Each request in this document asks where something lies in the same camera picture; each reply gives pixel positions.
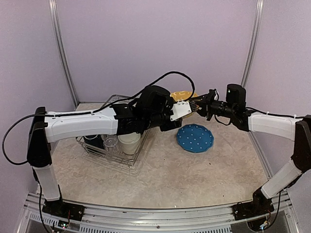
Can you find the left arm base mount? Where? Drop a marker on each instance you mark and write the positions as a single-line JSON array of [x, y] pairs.
[[64, 209]]

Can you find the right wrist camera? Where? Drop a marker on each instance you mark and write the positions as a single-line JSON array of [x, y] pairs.
[[214, 93]]

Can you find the cream ribbed mug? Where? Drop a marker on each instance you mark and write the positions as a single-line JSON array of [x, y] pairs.
[[129, 142]]

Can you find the right aluminium corner post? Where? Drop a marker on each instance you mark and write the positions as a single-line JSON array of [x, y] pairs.
[[253, 42]]

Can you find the aluminium corner post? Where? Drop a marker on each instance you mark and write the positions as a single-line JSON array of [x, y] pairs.
[[62, 52], [253, 42]]

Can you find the clear glass near front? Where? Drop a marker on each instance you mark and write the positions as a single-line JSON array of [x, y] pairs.
[[111, 143]]

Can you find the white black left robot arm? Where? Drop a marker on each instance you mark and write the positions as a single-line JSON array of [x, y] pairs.
[[154, 108]]

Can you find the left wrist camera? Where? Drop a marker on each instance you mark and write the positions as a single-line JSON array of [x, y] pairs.
[[182, 108]]

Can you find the yellow polka dot plate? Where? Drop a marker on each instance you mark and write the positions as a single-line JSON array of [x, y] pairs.
[[183, 95]]

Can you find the dark blue mug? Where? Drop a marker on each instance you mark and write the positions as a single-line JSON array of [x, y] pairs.
[[95, 141]]

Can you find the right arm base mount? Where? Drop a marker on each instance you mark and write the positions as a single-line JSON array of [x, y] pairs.
[[248, 210]]

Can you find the aluminium front rail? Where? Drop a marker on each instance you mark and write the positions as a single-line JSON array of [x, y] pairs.
[[108, 219]]

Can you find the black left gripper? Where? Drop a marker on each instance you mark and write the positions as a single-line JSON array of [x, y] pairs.
[[174, 125]]

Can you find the wire dish rack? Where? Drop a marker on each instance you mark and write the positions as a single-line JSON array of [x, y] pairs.
[[106, 150]]

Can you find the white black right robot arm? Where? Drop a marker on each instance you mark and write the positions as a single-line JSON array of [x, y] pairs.
[[294, 128]]

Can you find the blue polka dot plate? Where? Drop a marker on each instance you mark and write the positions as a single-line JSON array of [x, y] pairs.
[[195, 138]]

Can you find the left aluminium corner post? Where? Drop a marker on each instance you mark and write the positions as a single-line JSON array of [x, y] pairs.
[[62, 52]]

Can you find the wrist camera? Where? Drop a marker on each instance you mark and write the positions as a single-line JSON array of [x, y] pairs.
[[214, 93], [182, 108]]

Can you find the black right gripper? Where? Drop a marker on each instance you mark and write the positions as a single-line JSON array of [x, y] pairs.
[[207, 99]]

